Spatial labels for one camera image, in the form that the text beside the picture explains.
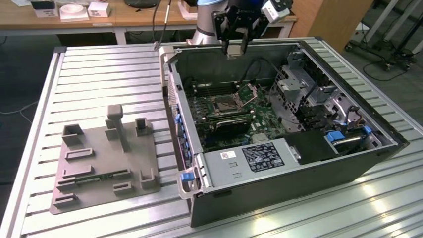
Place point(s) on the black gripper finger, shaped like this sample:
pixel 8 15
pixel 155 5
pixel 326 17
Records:
pixel 254 32
pixel 223 29

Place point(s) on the silver CPU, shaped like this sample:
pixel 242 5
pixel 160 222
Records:
pixel 234 50

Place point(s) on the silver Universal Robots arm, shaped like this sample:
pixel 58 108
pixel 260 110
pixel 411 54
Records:
pixel 206 22

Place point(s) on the black RAM slot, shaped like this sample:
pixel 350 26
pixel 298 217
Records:
pixel 215 84
pixel 215 90
pixel 215 87
pixel 215 93

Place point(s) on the CPU socket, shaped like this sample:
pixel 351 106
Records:
pixel 226 104

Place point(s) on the blue slot clip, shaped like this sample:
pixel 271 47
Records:
pixel 178 118

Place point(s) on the white open box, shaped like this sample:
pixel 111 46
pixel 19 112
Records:
pixel 187 13

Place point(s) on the wooden cabinet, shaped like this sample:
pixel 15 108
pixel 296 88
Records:
pixel 330 24

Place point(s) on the metal drive cage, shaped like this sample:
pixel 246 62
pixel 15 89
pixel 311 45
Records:
pixel 291 86

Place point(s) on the thin locking lever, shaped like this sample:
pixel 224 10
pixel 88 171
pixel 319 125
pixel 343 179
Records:
pixel 208 91

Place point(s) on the black round base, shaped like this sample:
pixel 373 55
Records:
pixel 142 3

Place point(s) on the wooden desk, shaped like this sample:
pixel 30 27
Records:
pixel 132 15

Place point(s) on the green motherboard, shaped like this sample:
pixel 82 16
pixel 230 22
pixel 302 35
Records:
pixel 260 119

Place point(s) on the black wheeled base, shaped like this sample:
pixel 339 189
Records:
pixel 374 47

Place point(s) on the black expansion card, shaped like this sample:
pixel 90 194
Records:
pixel 231 129

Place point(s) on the small silver heatsink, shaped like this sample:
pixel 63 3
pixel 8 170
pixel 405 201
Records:
pixel 264 138

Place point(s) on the white round stand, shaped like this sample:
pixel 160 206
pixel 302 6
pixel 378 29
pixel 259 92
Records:
pixel 74 15

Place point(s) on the blue disk carrier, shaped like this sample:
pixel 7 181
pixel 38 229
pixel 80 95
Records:
pixel 334 137

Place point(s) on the black plastic shroud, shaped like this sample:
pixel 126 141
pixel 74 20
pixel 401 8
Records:
pixel 310 146

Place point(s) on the white box with black top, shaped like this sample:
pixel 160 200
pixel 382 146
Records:
pixel 43 12

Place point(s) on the grey power supply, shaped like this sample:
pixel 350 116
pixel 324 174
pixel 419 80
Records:
pixel 228 171

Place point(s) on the grey parts rack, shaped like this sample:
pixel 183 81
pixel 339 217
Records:
pixel 132 158

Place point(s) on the blue case latch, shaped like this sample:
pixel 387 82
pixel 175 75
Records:
pixel 187 178

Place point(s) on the black open PC case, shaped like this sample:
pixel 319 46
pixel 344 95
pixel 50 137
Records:
pixel 264 203

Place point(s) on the green RAM stick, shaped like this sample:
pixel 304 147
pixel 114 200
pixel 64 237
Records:
pixel 95 179

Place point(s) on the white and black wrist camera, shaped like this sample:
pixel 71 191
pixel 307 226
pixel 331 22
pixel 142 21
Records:
pixel 275 12

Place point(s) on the white metal frame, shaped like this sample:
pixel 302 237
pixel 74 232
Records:
pixel 374 27

